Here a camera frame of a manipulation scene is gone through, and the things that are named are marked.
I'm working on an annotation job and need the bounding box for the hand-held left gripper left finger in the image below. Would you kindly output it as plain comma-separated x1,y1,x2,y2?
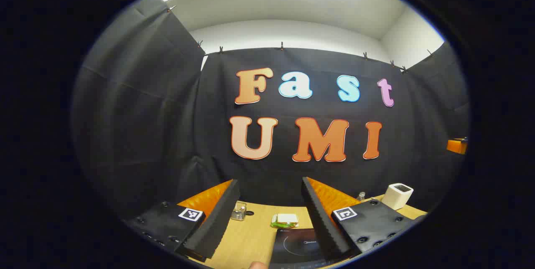
123,179,242,262

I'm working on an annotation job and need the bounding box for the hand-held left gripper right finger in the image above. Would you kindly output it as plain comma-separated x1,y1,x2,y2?
301,176,428,263

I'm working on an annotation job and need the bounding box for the black induction cooktop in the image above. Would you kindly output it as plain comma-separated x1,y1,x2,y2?
270,228,331,269

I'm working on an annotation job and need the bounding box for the sandwich with lettuce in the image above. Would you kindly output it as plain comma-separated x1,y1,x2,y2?
271,213,299,228

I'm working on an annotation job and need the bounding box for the white toaster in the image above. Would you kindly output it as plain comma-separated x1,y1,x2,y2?
382,183,414,210

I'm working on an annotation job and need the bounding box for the row of black cloth clips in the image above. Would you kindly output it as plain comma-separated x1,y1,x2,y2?
167,5,435,74

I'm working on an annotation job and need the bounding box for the small metal wire basket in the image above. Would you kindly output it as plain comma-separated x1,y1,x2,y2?
231,202,247,221

